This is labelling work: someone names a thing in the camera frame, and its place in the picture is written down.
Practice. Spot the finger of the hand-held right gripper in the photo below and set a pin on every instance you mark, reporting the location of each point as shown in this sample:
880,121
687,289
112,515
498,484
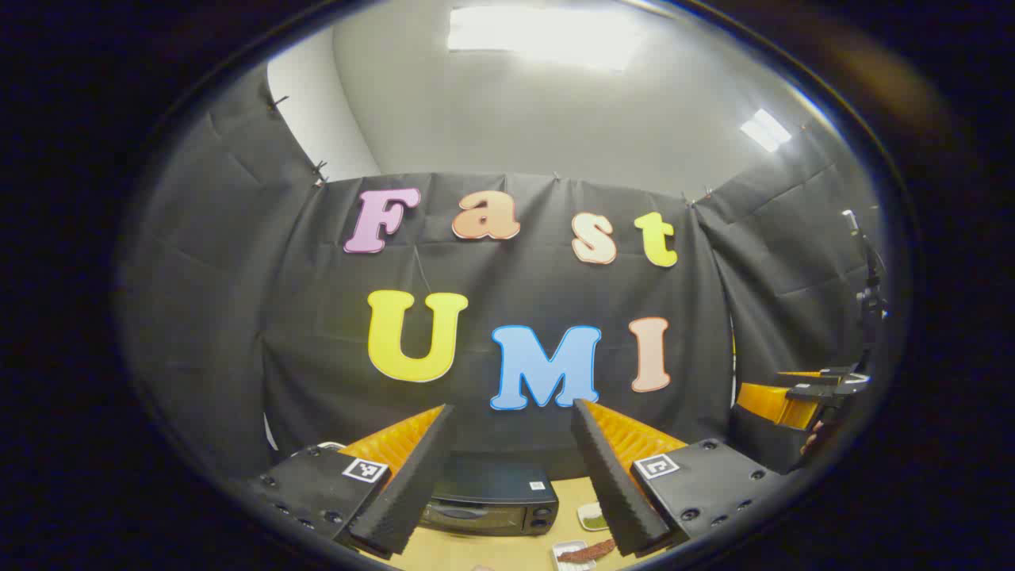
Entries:
773,400

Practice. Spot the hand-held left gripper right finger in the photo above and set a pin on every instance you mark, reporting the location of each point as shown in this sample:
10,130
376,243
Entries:
614,492

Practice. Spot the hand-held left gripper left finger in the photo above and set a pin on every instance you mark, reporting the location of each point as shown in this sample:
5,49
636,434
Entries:
412,492

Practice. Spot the red meat piece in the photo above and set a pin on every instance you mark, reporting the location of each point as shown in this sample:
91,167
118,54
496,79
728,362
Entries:
587,551

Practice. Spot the black electric oven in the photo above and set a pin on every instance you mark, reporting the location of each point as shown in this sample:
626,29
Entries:
492,496

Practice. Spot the white divided bean plate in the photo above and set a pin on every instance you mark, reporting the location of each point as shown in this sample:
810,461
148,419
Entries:
591,517

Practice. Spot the white rectangular dish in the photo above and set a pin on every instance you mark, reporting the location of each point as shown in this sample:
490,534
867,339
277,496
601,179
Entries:
564,559

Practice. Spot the black tripod stand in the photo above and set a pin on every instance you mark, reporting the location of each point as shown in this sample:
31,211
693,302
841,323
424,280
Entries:
872,301

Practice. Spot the black backdrop cloth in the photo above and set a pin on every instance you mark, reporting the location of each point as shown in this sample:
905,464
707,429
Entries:
507,277

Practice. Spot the small ceiling light panel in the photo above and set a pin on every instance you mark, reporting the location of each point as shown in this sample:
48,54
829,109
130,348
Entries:
765,130

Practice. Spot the large ceiling light panel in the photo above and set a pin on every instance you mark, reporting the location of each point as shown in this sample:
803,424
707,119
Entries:
547,36

